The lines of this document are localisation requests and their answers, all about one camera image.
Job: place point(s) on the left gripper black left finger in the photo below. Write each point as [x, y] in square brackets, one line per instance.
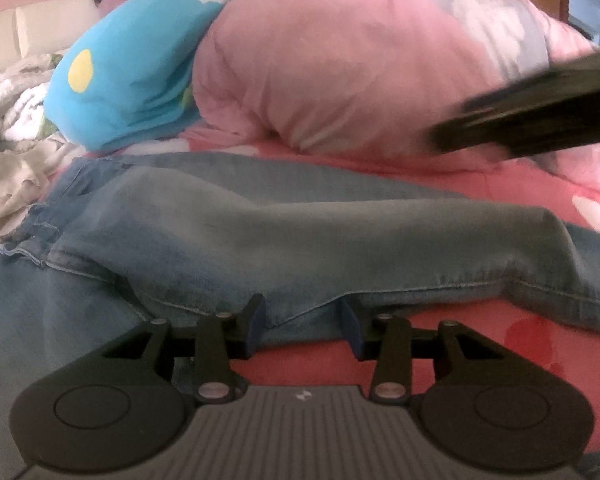
[126, 401]

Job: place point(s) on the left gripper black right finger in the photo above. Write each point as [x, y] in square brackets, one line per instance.
[472, 398]

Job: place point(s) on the blue denim jeans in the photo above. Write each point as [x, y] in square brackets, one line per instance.
[118, 241]

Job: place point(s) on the pink floral duvet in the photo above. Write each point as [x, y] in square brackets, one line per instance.
[366, 79]

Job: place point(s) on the beige garment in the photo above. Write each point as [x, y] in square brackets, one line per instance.
[22, 180]

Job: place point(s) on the white grey patterned blanket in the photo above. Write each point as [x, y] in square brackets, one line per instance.
[24, 125]

